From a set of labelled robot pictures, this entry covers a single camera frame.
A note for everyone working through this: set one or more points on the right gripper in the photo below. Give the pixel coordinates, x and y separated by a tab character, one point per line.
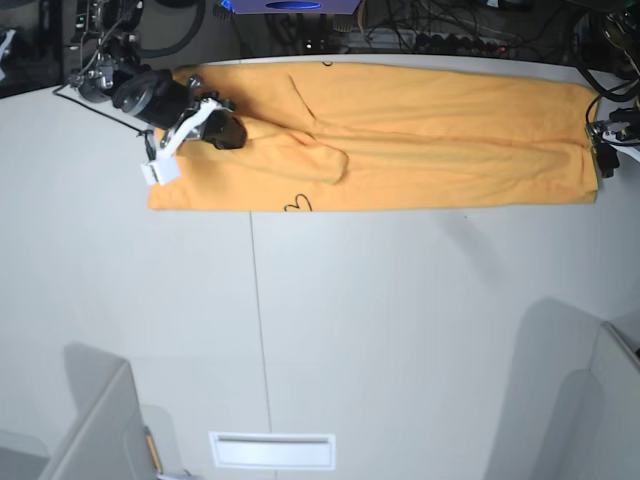
157	99

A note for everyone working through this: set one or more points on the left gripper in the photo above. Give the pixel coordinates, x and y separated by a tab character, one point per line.
619	129

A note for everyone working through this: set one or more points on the yellow T-shirt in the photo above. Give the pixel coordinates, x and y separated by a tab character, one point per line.
360	137

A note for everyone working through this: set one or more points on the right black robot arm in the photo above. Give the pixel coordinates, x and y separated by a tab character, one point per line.
118	55

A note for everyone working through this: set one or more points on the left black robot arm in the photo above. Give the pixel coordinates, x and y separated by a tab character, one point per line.
604	44

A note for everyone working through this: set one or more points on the blue purple box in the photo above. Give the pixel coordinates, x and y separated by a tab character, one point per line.
253	7

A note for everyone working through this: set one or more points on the black power strip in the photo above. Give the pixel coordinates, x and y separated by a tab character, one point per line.
457	45

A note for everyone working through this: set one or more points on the grey right partition panel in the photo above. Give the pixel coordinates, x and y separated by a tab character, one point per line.
593	429

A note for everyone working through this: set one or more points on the grey partition panel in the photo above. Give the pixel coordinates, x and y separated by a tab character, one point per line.
593	429
73	412

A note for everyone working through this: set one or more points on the grey left partition panel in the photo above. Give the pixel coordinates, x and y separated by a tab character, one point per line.
73	412

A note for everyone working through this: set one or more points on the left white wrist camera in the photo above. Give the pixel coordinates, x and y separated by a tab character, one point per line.
628	149

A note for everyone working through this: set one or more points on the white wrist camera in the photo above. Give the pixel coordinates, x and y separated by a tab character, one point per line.
628	149
161	167

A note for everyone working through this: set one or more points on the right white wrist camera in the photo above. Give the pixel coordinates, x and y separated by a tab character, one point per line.
161	167

